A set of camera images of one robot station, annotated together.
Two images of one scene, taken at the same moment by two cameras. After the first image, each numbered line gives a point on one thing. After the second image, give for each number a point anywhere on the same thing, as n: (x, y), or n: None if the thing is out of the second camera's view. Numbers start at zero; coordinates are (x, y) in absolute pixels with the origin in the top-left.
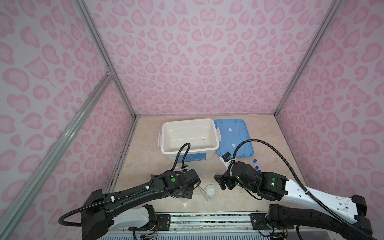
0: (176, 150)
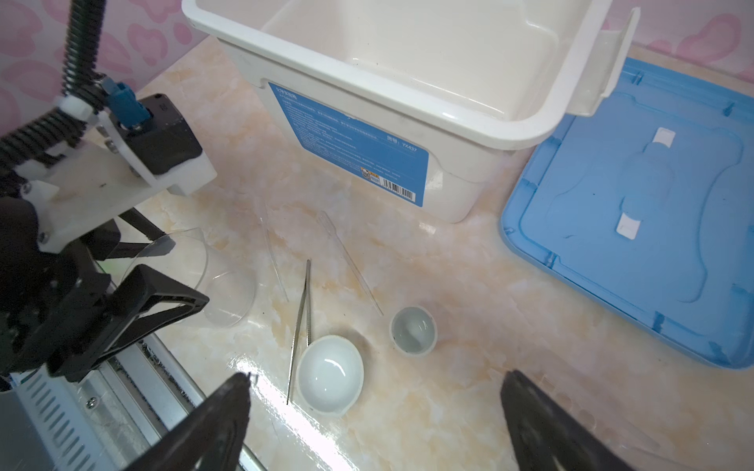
0: (413, 331)
